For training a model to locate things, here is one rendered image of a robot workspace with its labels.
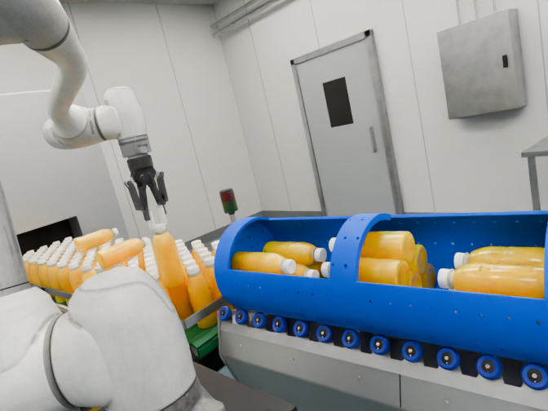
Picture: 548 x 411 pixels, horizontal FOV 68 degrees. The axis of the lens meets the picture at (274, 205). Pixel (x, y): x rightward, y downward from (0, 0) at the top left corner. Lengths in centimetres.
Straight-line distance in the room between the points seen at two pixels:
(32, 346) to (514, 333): 78
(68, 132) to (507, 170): 387
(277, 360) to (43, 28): 94
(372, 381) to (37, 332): 69
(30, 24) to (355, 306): 81
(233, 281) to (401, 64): 387
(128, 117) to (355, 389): 96
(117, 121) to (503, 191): 382
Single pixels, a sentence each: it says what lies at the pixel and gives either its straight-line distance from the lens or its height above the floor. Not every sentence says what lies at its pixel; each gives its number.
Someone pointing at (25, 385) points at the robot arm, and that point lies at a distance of 76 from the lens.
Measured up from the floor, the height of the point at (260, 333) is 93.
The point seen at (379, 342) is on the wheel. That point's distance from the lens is 100.
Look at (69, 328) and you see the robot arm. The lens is 72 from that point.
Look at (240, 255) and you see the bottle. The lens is 121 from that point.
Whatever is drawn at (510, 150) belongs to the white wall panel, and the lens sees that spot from 440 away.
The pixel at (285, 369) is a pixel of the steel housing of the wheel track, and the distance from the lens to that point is 119.
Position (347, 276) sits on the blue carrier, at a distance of 91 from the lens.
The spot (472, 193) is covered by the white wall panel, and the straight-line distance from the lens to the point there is 462.
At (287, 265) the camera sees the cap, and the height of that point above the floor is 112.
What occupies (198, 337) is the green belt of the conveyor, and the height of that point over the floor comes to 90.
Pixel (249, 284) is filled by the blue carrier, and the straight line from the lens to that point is 111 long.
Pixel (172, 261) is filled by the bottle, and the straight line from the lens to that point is 136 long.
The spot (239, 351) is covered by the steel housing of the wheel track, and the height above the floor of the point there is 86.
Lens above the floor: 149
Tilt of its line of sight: 11 degrees down
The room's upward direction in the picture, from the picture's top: 13 degrees counter-clockwise
